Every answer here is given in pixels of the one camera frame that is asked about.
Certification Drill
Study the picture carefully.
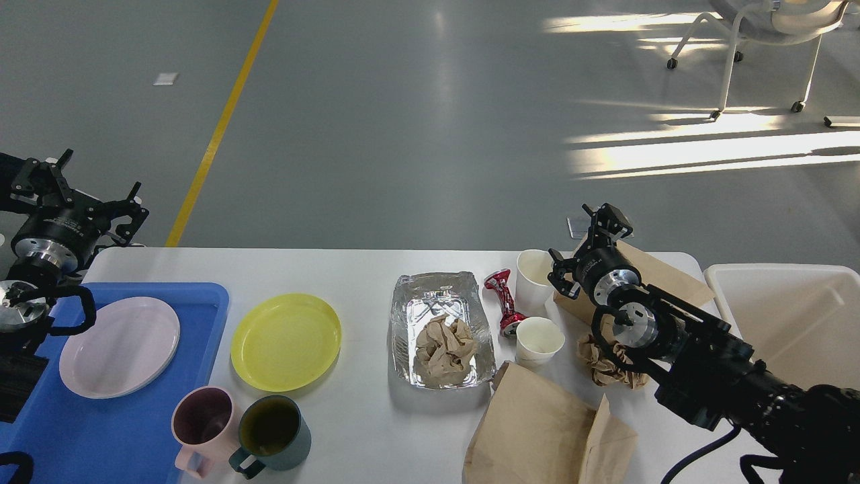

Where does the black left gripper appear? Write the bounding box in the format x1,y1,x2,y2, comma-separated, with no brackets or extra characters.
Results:
9,149,148,268

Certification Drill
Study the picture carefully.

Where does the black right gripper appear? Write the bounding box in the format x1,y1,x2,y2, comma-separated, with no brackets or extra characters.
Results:
548,203,634,300

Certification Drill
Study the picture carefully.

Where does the yellow plate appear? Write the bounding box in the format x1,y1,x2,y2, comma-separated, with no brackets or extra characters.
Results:
230,293,342,393

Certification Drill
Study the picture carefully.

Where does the pink mug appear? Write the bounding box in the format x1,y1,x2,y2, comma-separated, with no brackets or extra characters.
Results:
170,386,240,480

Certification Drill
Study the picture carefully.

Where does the dark green mug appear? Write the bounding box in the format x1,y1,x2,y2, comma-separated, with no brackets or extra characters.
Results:
228,395,312,480

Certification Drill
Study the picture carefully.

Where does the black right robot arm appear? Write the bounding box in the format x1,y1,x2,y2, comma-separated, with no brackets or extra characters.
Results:
548,203,859,483

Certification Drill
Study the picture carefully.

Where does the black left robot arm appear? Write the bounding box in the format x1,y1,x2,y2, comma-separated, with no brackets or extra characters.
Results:
1,149,148,424

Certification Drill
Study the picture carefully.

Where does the small grey floor plate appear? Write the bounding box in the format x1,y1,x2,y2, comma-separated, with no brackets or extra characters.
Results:
567,215,592,240

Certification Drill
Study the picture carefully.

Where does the white paper cup rear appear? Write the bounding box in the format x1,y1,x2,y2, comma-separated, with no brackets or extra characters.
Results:
514,249,555,316

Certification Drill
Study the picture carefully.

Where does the white paper cup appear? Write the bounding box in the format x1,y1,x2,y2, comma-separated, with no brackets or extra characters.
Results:
514,249,555,316
515,317,567,368

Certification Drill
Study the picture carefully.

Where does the brown paper bag rear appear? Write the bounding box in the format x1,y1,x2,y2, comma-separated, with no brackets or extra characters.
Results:
550,240,718,336

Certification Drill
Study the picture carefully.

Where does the crushed red can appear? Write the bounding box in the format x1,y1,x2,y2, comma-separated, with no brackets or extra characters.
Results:
483,268,527,338

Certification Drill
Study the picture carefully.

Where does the white paper cup front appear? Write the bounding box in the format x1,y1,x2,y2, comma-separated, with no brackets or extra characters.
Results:
515,317,567,368

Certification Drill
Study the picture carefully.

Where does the crumpled brown paper ball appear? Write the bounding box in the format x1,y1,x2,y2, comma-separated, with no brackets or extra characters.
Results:
577,334,651,390

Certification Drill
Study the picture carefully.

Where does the pink plate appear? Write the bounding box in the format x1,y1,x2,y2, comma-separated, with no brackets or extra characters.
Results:
58,296,181,399

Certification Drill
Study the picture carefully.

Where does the aluminium foil tray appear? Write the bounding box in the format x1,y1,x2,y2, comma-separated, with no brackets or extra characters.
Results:
389,272,497,390

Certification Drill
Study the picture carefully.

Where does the crumpled brown paper in tray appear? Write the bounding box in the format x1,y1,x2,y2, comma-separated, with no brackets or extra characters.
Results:
414,316,477,384

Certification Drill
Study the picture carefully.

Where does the large brown paper bag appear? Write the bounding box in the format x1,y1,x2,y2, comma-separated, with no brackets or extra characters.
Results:
463,362,638,483

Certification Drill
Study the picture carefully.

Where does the white plastic bin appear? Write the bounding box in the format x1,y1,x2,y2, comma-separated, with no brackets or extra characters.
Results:
704,264,859,389

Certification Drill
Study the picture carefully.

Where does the blue plastic tray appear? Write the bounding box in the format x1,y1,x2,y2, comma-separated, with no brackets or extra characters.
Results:
1,282,228,483

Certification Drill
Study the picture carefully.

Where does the white rolling chair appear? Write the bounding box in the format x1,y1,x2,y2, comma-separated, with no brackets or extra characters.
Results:
666,1,851,122

